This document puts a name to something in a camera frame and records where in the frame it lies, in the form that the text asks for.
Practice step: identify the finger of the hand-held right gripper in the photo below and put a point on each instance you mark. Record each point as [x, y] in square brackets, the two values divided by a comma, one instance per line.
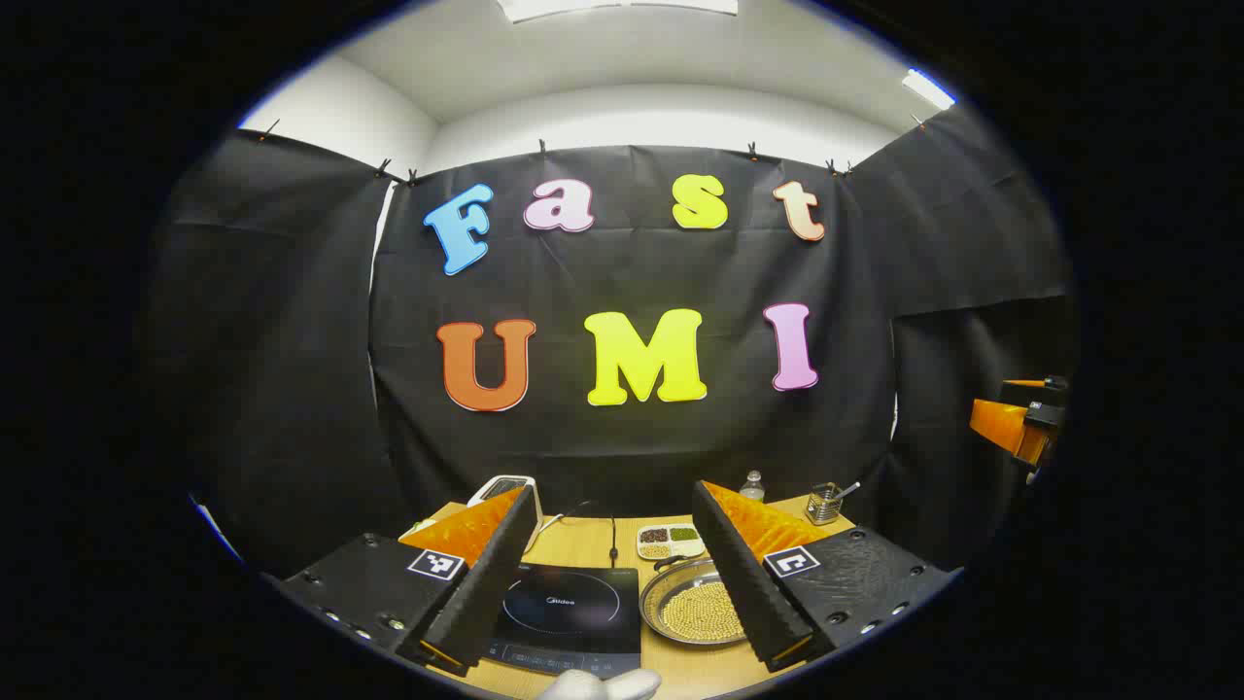
[1001, 423]
[1045, 392]

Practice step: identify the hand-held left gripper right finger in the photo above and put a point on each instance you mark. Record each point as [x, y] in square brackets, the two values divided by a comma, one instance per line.
[743, 583]

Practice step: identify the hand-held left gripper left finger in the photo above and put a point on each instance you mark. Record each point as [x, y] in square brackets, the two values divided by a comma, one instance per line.
[491, 583]

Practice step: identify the heap of soybeans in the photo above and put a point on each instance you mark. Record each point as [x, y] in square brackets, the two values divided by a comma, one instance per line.
[714, 612]

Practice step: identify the stainless steel pot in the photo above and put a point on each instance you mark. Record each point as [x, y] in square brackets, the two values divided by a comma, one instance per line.
[671, 593]

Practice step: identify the black induction cooktop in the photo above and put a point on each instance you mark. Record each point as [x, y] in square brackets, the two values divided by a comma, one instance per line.
[573, 608]

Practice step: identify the white divided bean tray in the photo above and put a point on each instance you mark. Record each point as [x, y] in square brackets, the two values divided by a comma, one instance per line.
[671, 540]

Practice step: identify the green label plastic bottle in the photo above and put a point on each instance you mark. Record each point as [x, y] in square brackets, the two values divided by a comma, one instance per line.
[752, 489]

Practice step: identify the white toaster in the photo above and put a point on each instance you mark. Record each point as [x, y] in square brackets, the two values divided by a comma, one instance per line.
[503, 489]

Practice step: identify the small ceiling light panel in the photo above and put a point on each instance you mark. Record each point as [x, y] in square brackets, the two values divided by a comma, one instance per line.
[928, 89]

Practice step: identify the row of cloth clips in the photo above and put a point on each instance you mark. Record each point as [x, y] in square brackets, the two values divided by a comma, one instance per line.
[751, 152]

